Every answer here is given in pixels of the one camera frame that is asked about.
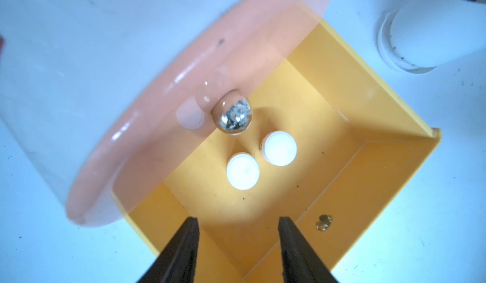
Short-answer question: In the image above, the white ceramic utensil cup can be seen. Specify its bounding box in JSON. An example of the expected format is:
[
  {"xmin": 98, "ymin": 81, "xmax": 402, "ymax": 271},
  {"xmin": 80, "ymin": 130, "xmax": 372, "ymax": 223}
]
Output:
[{"xmin": 377, "ymin": 0, "xmax": 485, "ymax": 74}]

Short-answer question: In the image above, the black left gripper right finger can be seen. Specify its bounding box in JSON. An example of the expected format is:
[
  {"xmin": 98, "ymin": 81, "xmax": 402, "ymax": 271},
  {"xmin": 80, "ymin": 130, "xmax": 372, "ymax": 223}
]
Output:
[{"xmin": 278, "ymin": 217, "xmax": 338, "ymax": 283}]

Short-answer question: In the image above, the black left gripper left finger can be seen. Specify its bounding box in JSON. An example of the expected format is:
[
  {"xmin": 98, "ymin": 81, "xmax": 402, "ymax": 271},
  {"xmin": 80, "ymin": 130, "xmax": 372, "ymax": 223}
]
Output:
[{"xmin": 138, "ymin": 217, "xmax": 199, "ymax": 283}]

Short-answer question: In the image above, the orange top drawer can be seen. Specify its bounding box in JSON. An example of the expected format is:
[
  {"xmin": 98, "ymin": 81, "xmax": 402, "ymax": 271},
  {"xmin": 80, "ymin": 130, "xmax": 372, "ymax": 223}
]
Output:
[{"xmin": 65, "ymin": 0, "xmax": 330, "ymax": 227}]

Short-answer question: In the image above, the white round drawer cabinet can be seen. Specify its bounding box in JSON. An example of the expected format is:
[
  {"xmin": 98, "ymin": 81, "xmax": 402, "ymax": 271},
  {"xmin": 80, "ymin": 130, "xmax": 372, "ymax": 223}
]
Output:
[{"xmin": 1, "ymin": 0, "xmax": 240, "ymax": 204}]

